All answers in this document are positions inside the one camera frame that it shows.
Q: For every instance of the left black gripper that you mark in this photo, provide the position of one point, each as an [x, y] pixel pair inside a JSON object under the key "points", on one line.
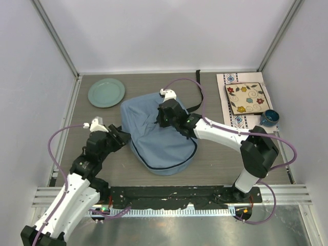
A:
{"points": [[121, 136]]}

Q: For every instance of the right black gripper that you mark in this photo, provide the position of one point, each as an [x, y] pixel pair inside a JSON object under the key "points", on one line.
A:
{"points": [[162, 122]]}

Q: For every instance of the light blue backpack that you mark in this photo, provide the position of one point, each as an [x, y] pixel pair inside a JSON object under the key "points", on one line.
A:
{"points": [[163, 151]]}

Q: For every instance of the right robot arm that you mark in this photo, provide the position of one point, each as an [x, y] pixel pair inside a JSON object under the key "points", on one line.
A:
{"points": [[258, 152]]}

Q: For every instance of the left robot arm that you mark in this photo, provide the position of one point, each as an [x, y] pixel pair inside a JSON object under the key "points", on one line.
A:
{"points": [[81, 190]]}

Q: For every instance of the teal round plate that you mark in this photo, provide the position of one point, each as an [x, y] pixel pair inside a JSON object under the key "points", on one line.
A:
{"points": [[106, 93]]}

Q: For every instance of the patterned white placemat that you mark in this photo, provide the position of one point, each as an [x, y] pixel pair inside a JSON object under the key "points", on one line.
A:
{"points": [[239, 121]]}

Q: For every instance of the floral square plate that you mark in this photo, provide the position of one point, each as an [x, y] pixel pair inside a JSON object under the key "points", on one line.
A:
{"points": [[246, 98]]}

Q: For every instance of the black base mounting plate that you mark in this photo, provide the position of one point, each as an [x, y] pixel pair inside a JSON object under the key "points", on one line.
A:
{"points": [[179, 197]]}

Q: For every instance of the dark blue mug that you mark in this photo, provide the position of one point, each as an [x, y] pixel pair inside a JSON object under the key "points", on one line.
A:
{"points": [[269, 118]]}

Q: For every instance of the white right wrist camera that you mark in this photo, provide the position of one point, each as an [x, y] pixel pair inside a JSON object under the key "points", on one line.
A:
{"points": [[167, 94]]}

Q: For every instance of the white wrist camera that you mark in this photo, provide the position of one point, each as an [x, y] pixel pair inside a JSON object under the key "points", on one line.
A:
{"points": [[167, 94], [96, 125]]}

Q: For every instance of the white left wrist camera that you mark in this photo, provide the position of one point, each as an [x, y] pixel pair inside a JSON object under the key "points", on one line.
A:
{"points": [[96, 125]]}

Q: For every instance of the slotted cable duct rail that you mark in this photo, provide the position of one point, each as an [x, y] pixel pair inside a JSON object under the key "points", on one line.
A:
{"points": [[188, 212]]}

